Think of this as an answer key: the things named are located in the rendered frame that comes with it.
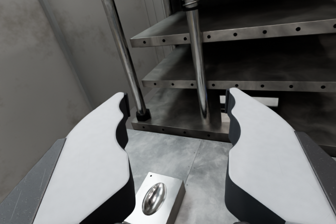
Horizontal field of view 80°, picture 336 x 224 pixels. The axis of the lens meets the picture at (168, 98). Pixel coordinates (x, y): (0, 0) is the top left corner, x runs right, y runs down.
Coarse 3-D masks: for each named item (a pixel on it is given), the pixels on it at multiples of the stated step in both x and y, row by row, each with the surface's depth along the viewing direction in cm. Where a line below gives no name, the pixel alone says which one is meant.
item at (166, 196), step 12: (144, 180) 79; (156, 180) 78; (168, 180) 77; (180, 180) 76; (144, 192) 74; (156, 192) 76; (168, 192) 73; (180, 192) 74; (144, 204) 72; (156, 204) 72; (168, 204) 69; (180, 204) 75; (132, 216) 67; (144, 216) 67; (156, 216) 66; (168, 216) 65
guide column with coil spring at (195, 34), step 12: (192, 0) 82; (192, 12) 85; (192, 24) 87; (192, 36) 90; (192, 48) 94; (204, 72) 99; (204, 84) 102; (204, 96) 105; (204, 108) 109; (204, 120) 113
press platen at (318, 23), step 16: (256, 0) 136; (272, 0) 124; (288, 0) 115; (304, 0) 107; (320, 0) 99; (176, 16) 143; (208, 16) 120; (224, 16) 111; (240, 16) 103; (256, 16) 97; (272, 16) 91; (288, 16) 86; (304, 16) 81; (320, 16) 77; (144, 32) 116; (160, 32) 108; (176, 32) 100; (208, 32) 91; (224, 32) 88; (240, 32) 86; (256, 32) 83; (272, 32) 81; (288, 32) 79; (304, 32) 77; (320, 32) 75
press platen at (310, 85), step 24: (216, 48) 144; (240, 48) 135; (264, 48) 127; (288, 48) 119; (312, 48) 113; (168, 72) 123; (192, 72) 117; (216, 72) 110; (240, 72) 105; (264, 72) 100; (288, 72) 95; (312, 72) 91
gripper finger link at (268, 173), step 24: (240, 96) 11; (240, 120) 9; (264, 120) 9; (240, 144) 8; (264, 144) 7; (288, 144) 7; (240, 168) 7; (264, 168) 7; (288, 168) 6; (240, 192) 6; (264, 192) 6; (288, 192) 6; (312, 192) 6; (240, 216) 7; (264, 216) 6; (288, 216) 5; (312, 216) 5
